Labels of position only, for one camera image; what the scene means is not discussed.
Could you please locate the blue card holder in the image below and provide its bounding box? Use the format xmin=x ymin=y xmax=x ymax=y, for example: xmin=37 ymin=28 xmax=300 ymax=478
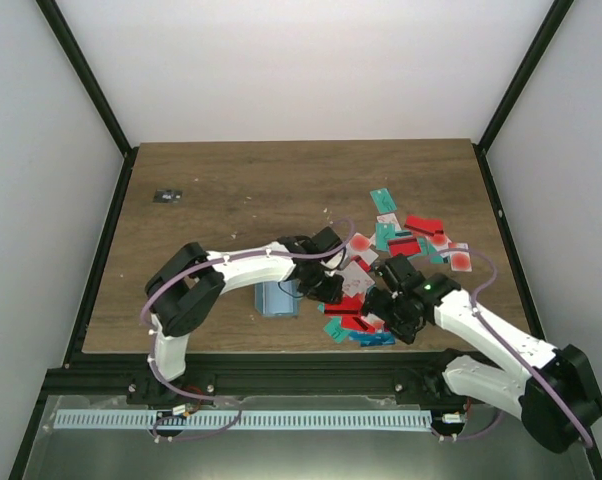
xmin=255 ymin=281 xmax=302 ymax=317

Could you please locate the teal card front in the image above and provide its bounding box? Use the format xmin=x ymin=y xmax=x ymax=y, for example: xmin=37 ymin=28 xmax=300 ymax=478
xmin=323 ymin=317 xmax=350 ymax=344

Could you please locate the teal card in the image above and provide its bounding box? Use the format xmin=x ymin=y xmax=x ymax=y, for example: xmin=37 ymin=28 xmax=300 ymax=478
xmin=323 ymin=317 xmax=350 ymax=344
xmin=370 ymin=188 xmax=397 ymax=214

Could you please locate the red card black stripe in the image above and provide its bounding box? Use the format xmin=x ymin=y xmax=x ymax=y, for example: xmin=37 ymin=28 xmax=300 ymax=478
xmin=323 ymin=295 xmax=364 ymax=317

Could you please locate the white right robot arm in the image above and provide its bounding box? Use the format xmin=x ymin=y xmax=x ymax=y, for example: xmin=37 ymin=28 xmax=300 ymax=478
xmin=362 ymin=255 xmax=602 ymax=453

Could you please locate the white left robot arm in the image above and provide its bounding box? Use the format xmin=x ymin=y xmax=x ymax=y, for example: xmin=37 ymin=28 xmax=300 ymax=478
xmin=141 ymin=227 xmax=351 ymax=404

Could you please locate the white card red circle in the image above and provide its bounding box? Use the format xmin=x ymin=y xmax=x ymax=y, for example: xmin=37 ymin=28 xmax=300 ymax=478
xmin=360 ymin=313 xmax=385 ymax=332

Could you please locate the white card pagoda print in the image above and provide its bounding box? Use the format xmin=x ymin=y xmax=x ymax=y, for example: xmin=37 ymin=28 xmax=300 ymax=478
xmin=339 ymin=261 xmax=375 ymax=297

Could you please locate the blue card front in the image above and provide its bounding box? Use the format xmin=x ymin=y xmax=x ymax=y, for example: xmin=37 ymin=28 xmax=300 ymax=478
xmin=348 ymin=331 xmax=395 ymax=348

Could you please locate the red card far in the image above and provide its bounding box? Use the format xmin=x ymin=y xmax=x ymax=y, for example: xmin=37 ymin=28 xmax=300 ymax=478
xmin=404 ymin=215 xmax=445 ymax=237

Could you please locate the teal card far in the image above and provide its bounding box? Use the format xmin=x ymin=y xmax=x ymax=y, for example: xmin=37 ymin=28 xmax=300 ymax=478
xmin=370 ymin=188 xmax=397 ymax=214

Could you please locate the black VIP card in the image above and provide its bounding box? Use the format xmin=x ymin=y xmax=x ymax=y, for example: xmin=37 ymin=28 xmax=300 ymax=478
xmin=153 ymin=189 xmax=183 ymax=204

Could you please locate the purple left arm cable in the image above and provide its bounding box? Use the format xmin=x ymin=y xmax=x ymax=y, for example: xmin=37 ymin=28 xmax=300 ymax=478
xmin=139 ymin=215 xmax=357 ymax=401

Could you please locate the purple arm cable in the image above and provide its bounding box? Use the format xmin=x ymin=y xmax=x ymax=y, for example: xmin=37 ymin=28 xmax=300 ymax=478
xmin=420 ymin=248 xmax=595 ymax=449
xmin=139 ymin=215 xmax=357 ymax=401

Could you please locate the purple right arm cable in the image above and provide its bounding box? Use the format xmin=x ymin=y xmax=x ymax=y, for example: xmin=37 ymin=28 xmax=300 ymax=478
xmin=420 ymin=248 xmax=595 ymax=449

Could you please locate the light blue slotted cable duct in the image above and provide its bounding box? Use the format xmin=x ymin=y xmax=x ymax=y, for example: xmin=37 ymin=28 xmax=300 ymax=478
xmin=53 ymin=409 xmax=432 ymax=432

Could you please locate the black right frame post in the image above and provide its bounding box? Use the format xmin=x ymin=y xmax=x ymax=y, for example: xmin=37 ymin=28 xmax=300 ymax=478
xmin=473 ymin=0 xmax=576 ymax=154

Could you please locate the black frame post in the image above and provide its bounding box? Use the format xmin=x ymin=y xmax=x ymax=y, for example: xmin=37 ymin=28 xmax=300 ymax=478
xmin=473 ymin=0 xmax=576 ymax=154
xmin=34 ymin=0 xmax=134 ymax=156

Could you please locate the black left frame post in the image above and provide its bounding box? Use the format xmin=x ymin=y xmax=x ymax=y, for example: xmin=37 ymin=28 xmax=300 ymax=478
xmin=34 ymin=0 xmax=134 ymax=156

